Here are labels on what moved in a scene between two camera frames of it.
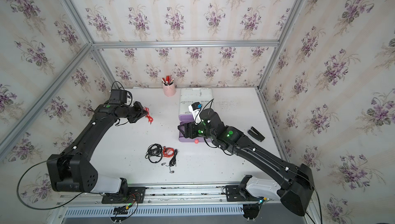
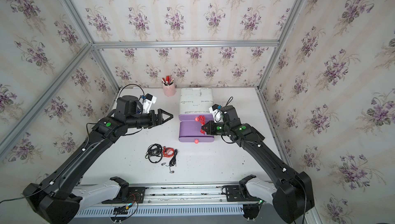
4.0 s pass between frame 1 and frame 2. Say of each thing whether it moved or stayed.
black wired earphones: stayed
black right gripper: moved
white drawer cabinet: stayed
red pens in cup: stayed
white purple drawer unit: stayed
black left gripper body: moved
